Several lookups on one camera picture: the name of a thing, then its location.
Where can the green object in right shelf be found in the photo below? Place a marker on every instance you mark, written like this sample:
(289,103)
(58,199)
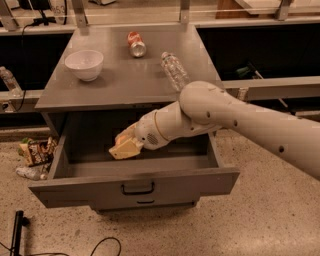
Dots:
(249,71)

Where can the orange fruit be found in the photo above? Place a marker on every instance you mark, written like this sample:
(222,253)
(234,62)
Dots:
(121,139)

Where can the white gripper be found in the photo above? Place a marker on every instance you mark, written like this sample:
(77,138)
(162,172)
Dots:
(146,132)

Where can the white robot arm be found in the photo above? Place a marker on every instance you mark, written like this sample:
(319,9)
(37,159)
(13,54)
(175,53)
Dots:
(203,107)

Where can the open grey top drawer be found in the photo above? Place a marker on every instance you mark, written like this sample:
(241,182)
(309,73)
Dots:
(83,173)

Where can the black drawer handle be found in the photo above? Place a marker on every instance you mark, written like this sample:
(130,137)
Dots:
(138,190)

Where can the white ceramic bowl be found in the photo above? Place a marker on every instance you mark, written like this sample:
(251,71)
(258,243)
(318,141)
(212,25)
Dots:
(86,65)

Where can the red soda can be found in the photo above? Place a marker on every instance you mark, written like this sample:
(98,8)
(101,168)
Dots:
(137,47)

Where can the plastic bottle on left shelf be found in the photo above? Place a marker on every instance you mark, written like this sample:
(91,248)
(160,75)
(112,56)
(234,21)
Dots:
(10,82)

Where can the clear plastic water bottle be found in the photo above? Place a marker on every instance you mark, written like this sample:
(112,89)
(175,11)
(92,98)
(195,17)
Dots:
(174,70)

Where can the crumpled plastic bottle on floor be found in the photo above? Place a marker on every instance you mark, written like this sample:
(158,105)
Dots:
(34,173)

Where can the black stand on floor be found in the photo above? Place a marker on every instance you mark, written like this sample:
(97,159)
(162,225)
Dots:
(20,221)

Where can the grey metal cabinet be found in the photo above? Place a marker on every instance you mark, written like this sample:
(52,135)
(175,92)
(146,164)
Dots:
(124,80)

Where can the brown snack bag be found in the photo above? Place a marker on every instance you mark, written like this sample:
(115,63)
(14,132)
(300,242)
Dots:
(37,152)

